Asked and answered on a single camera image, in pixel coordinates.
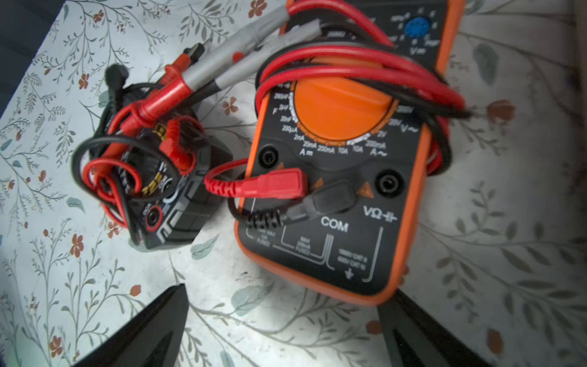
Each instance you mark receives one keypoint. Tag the orange multimeter diagonal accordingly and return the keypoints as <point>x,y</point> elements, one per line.
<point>353,116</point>

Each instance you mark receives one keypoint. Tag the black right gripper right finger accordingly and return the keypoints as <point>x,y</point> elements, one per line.
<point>414,338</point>

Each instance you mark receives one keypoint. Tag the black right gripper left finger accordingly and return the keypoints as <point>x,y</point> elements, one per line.
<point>151,338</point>

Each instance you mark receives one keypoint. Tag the tiny black multimeter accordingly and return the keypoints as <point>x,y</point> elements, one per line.
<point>148,175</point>

